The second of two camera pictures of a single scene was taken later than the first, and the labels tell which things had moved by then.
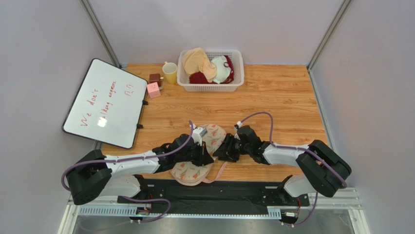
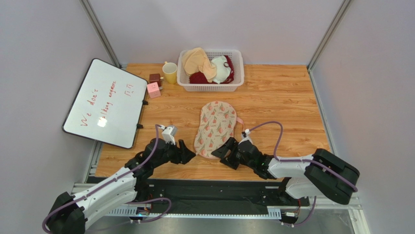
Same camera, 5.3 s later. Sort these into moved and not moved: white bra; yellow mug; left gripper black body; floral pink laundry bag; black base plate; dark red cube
Moved: floral pink laundry bag; left gripper black body
Not moved: white bra; black base plate; yellow mug; dark red cube
